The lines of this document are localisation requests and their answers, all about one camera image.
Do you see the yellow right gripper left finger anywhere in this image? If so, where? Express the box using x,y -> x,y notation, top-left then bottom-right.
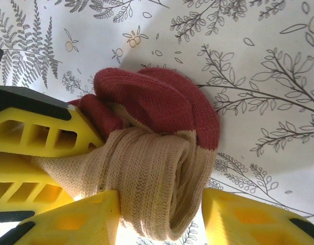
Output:
0,190 -> 122,245

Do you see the beige and maroon sock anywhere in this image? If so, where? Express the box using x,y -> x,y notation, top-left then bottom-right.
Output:
31,66 -> 221,242

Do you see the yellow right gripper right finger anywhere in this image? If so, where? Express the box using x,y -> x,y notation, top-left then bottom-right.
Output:
202,187 -> 314,245

